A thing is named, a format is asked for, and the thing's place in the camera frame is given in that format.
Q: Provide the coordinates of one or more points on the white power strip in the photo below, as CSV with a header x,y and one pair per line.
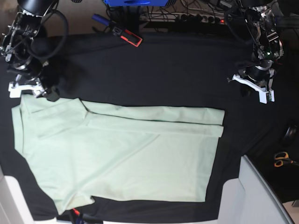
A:
x,y
176,17

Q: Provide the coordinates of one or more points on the blue handle tool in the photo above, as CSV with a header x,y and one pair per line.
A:
x,y
101,19

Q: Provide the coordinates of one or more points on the light green T-shirt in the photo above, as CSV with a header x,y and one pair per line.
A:
x,y
79,150

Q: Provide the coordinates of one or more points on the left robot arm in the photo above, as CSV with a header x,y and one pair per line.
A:
x,y
261,25

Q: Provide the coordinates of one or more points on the orange black tool on table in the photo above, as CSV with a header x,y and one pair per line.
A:
x,y
127,35

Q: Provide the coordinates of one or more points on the orange handled scissors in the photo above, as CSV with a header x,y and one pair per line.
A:
x,y
282,159

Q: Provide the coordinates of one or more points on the blue box at top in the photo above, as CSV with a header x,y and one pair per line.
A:
x,y
118,3

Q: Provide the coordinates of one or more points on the white bin right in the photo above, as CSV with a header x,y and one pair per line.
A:
x,y
248,199

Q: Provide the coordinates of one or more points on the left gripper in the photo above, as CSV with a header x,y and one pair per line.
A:
x,y
254,71

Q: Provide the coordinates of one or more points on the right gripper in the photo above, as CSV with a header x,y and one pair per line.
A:
x,y
32,72

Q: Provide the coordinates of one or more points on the black table cloth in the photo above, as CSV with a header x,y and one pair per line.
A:
x,y
186,70

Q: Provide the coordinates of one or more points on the white bin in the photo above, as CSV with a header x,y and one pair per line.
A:
x,y
13,207
248,199

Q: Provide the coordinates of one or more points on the red blue tool bottom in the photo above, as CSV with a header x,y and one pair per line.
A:
x,y
77,217

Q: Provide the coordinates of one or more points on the white bin left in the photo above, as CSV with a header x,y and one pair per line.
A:
x,y
13,207

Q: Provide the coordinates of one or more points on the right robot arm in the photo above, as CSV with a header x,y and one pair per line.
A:
x,y
16,45

